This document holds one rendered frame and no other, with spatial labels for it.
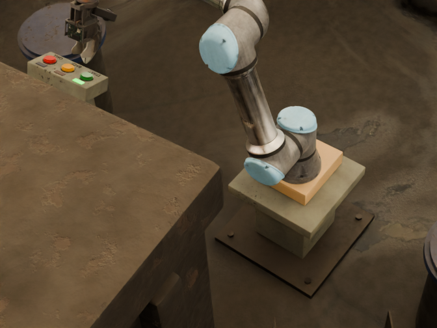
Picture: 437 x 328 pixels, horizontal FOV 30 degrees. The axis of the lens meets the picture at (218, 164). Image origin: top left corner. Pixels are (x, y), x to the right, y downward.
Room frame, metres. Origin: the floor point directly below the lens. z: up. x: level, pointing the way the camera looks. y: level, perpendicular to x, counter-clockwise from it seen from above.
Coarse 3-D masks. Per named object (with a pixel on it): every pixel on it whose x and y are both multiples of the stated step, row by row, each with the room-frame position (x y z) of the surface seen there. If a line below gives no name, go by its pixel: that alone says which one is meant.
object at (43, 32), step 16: (32, 16) 2.37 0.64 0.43; (48, 16) 2.36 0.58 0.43; (64, 16) 2.36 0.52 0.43; (32, 32) 2.28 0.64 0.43; (48, 32) 2.28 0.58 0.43; (32, 48) 2.20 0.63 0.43; (48, 48) 2.19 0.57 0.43; (64, 48) 2.18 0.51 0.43; (80, 64) 2.18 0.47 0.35; (96, 64) 2.23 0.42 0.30; (96, 96) 2.20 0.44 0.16; (112, 112) 2.26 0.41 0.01
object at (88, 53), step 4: (92, 40) 1.86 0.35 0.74; (88, 44) 1.85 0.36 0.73; (92, 44) 1.86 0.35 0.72; (88, 48) 1.85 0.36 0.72; (92, 48) 1.86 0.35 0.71; (84, 52) 1.83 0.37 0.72; (88, 52) 1.85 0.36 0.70; (92, 52) 1.85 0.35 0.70; (84, 56) 1.83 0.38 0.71; (88, 56) 1.85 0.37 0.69; (92, 56) 1.85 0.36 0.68; (88, 60) 1.85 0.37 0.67
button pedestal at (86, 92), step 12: (36, 60) 1.93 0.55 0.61; (60, 60) 1.95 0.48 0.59; (36, 72) 1.89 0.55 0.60; (48, 72) 1.87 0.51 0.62; (72, 72) 1.87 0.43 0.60; (96, 72) 1.89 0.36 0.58; (48, 84) 1.86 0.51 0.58; (60, 84) 1.83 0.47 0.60; (72, 84) 1.81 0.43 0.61; (84, 84) 1.81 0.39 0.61; (96, 84) 1.82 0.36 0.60; (84, 96) 1.78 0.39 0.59
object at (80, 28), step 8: (72, 8) 1.87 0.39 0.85; (80, 8) 1.85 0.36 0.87; (88, 8) 1.89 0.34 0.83; (72, 16) 1.87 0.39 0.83; (80, 16) 1.87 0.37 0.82; (88, 16) 1.88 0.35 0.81; (96, 16) 1.90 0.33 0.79; (72, 24) 1.86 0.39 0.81; (80, 24) 1.85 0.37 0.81; (88, 24) 1.85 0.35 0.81; (96, 24) 1.88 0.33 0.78; (64, 32) 1.86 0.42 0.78; (72, 32) 1.85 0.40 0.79; (80, 32) 1.83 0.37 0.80; (88, 32) 1.85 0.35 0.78; (96, 32) 1.87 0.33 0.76; (80, 40) 1.82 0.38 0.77; (88, 40) 1.84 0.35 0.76
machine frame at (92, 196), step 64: (0, 64) 0.66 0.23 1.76; (0, 128) 0.57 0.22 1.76; (64, 128) 0.56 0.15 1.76; (128, 128) 0.55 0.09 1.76; (0, 192) 0.48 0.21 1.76; (64, 192) 0.48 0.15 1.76; (128, 192) 0.47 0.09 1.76; (192, 192) 0.47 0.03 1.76; (0, 256) 0.41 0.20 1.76; (64, 256) 0.41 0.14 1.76; (128, 256) 0.40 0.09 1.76; (192, 256) 0.49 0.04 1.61; (0, 320) 0.35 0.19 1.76; (64, 320) 0.34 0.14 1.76; (128, 320) 0.37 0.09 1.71; (192, 320) 0.48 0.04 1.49
